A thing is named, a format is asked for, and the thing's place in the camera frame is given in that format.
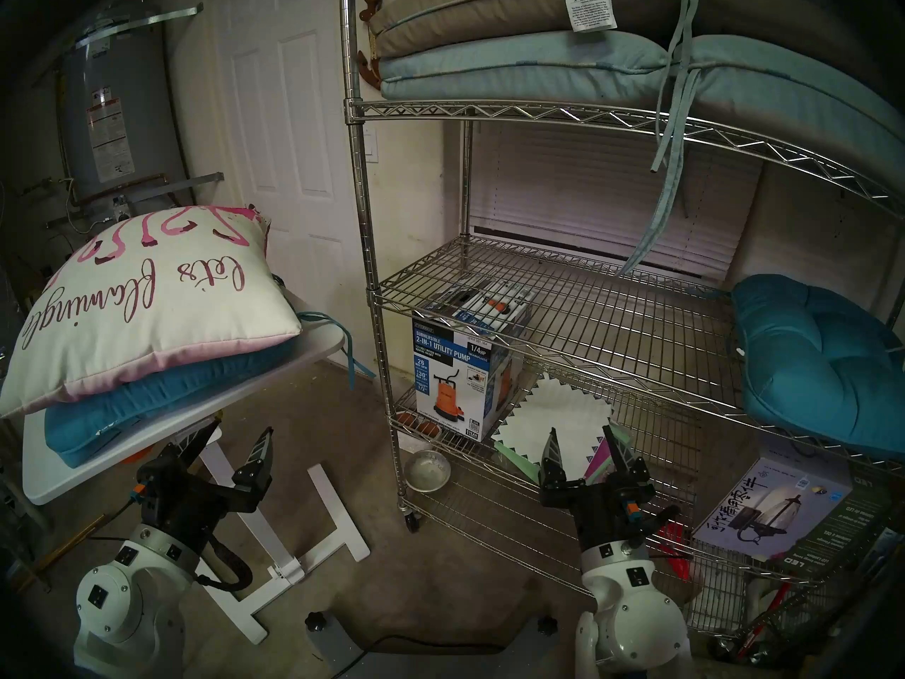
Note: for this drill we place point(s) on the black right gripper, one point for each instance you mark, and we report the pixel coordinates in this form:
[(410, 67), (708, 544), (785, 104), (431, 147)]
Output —
[(594, 511)]

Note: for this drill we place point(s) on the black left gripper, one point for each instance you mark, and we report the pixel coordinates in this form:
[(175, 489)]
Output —
[(205, 497)]

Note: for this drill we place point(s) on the white pink flamingo pillow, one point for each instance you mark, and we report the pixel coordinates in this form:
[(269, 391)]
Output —
[(141, 310)]

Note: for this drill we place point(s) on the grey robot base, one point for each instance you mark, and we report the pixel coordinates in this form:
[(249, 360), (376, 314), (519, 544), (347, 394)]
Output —
[(339, 653)]

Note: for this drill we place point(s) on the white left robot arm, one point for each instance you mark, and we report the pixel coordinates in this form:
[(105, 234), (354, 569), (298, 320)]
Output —
[(120, 607)]

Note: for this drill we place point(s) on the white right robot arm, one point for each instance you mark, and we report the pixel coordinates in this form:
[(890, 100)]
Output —
[(629, 614)]

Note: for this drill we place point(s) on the teal cushion with ties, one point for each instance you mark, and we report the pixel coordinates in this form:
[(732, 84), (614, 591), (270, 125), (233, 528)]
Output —
[(141, 409)]

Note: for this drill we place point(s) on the teal tufted round cushion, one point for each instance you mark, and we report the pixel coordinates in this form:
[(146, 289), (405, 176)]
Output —
[(813, 366)]

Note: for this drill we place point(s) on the light blue bench cushion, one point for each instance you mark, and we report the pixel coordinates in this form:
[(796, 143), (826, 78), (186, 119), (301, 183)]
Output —
[(530, 66)]

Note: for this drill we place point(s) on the white cushion care label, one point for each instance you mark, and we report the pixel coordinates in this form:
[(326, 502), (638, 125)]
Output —
[(588, 2)]

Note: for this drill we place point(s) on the beige bench cushion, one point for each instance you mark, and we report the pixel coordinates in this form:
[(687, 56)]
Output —
[(481, 13)]

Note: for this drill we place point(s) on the white zigzag edged paper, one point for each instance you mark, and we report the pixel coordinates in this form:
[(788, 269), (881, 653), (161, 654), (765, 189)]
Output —
[(558, 416)]

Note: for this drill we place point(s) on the green coloured paper pad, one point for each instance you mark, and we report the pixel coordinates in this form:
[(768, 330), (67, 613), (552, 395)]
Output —
[(520, 462)]

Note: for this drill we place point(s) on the small red tool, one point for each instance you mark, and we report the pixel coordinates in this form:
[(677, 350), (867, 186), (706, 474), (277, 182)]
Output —
[(675, 552)]

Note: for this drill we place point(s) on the white adjustable side table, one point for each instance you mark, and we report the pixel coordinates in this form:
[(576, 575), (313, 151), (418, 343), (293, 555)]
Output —
[(318, 349)]

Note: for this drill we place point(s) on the small metal bowl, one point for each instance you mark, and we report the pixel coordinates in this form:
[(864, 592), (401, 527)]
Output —
[(428, 471)]

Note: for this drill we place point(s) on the utility pump cardboard box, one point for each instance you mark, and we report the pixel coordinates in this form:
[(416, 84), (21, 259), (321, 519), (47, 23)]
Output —
[(452, 373)]

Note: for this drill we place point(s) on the white plastic container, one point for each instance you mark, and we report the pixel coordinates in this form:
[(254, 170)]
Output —
[(413, 443)]

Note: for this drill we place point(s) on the wooden stick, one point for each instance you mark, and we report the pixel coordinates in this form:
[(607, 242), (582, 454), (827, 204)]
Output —
[(71, 543)]

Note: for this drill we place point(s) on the LED lamp product box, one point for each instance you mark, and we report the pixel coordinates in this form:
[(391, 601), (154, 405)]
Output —
[(771, 508)]

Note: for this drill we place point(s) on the white panel door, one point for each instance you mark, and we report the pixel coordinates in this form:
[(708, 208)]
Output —
[(297, 119)]

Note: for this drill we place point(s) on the grey water heater tank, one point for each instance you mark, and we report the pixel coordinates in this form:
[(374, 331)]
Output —
[(127, 83)]

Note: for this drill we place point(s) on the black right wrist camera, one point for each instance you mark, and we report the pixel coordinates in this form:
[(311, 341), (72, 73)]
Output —
[(650, 520)]

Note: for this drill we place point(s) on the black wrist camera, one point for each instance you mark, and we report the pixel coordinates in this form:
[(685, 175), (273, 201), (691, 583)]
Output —
[(650, 520), (147, 497)]

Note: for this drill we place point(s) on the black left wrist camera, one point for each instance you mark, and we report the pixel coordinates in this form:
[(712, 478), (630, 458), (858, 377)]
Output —
[(147, 497)]

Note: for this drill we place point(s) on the white light switch plate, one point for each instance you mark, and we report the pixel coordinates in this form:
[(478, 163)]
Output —
[(371, 146)]

